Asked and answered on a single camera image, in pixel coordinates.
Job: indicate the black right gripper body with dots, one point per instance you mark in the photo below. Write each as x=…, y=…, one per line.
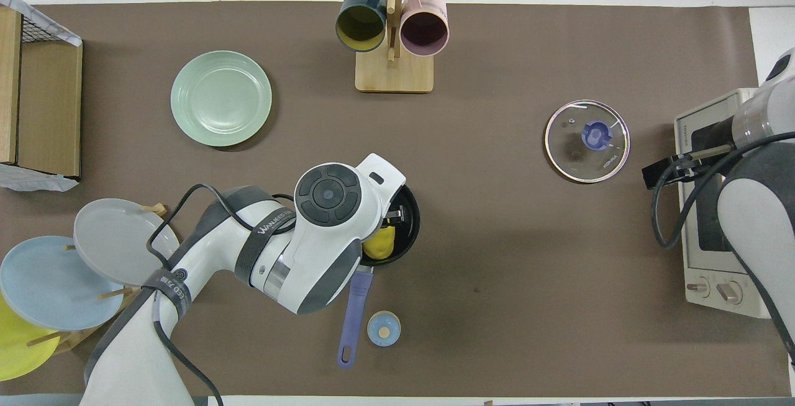
x=713, y=136

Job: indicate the yellow potato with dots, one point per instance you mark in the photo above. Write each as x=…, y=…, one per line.
x=379, y=244

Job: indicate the glass lid with blue knob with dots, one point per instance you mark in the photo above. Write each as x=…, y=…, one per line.
x=596, y=136

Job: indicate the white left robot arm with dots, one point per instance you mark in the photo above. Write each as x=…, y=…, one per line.
x=323, y=238

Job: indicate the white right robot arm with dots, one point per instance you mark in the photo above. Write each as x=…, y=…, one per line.
x=758, y=207

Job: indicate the green plate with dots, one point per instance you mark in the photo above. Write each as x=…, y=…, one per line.
x=220, y=99

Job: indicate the grey plate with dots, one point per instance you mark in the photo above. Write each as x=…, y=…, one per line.
x=112, y=238

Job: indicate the wooden plate rack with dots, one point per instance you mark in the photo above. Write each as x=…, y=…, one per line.
x=118, y=293

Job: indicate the light blue plate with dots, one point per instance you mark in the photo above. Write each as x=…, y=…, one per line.
x=43, y=282

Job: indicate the yellow plate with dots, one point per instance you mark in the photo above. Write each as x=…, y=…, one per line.
x=18, y=350

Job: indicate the brown table mat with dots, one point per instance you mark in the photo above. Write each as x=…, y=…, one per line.
x=497, y=238

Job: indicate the white toaster oven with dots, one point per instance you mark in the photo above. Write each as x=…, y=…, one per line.
x=714, y=269

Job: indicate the wooden mug tree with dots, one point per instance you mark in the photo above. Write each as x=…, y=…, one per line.
x=394, y=74

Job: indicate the pink mug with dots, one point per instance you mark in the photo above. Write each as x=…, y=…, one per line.
x=424, y=30

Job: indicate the teal mug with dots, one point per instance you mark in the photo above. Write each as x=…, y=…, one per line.
x=360, y=27

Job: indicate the white checked cloth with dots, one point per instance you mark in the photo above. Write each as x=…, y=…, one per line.
x=43, y=24
x=31, y=177

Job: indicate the light wooden shelf board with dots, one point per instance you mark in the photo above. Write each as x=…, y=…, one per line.
x=7, y=83

